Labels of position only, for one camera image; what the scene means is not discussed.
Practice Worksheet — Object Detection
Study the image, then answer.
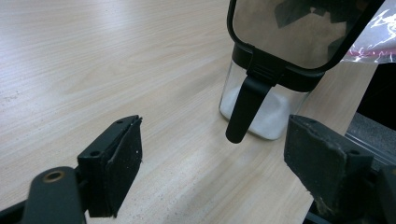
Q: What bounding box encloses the aluminium floor rail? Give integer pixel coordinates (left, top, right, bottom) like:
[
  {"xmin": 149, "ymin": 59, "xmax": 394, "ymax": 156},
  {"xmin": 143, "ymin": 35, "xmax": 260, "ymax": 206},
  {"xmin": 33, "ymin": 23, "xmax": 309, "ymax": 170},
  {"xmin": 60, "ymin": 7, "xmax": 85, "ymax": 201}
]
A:
[{"xmin": 344, "ymin": 132, "xmax": 396, "ymax": 166}]

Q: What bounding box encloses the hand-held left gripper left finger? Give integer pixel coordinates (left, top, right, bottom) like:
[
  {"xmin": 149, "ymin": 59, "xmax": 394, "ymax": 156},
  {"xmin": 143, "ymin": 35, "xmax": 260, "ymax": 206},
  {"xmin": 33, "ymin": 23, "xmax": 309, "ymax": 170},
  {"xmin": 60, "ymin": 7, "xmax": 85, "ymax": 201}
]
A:
[{"xmin": 77, "ymin": 114, "xmax": 144, "ymax": 218}]

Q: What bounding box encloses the red and white sugar pouch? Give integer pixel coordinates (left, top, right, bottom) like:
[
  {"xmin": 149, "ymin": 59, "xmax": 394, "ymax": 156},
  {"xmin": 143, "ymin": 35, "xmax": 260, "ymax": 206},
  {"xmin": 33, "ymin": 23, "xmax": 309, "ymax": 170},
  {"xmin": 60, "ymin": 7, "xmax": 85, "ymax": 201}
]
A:
[{"xmin": 341, "ymin": 0, "xmax": 396, "ymax": 64}]

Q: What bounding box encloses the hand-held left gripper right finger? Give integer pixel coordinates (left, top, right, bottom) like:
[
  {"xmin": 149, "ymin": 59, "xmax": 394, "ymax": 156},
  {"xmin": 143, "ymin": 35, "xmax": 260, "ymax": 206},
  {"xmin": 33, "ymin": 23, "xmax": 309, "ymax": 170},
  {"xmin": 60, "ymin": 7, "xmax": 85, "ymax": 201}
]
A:
[{"xmin": 283, "ymin": 113, "xmax": 381, "ymax": 217}]

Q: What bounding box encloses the glass jar with black lid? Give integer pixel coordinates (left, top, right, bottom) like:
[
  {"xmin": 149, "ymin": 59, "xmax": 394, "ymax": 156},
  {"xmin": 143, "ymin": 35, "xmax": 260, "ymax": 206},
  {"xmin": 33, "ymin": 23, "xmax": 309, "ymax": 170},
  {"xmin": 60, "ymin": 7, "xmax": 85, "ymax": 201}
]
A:
[{"xmin": 219, "ymin": 0, "xmax": 387, "ymax": 145}]

